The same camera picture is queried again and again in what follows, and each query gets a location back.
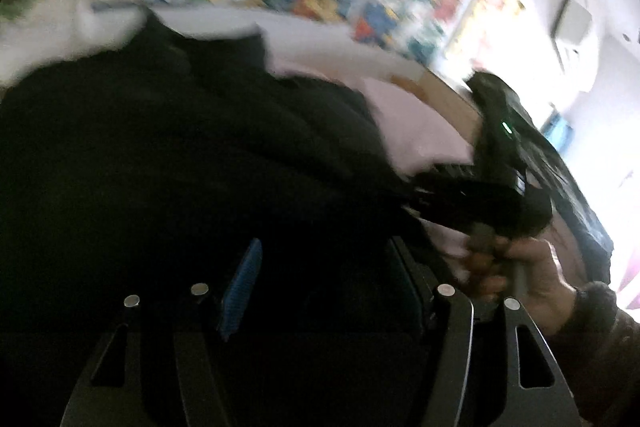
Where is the person's right dark sleeve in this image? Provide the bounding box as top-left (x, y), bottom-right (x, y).
top-left (548, 282), bottom-right (640, 426)

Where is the white air conditioner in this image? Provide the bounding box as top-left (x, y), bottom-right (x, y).
top-left (551, 0), bottom-right (592, 58)

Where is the person's right hand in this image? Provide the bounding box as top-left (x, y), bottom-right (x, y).
top-left (463, 237), bottom-right (577, 337)

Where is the blue fabric item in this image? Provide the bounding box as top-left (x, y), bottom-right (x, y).
top-left (540, 110), bottom-right (575, 155)

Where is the black padded jacket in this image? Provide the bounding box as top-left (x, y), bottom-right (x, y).
top-left (1, 15), bottom-right (447, 426)

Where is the pink duvet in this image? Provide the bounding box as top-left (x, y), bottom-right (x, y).
top-left (269, 60), bottom-right (476, 283)

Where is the wooden bed frame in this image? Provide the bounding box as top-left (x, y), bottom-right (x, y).
top-left (390, 70), bottom-right (482, 144)

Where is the yellow pink animals drawing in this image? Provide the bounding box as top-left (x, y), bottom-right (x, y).
top-left (439, 0), bottom-right (525, 78)

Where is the dark green garment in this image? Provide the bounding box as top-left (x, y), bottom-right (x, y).
top-left (514, 108), bottom-right (614, 284)

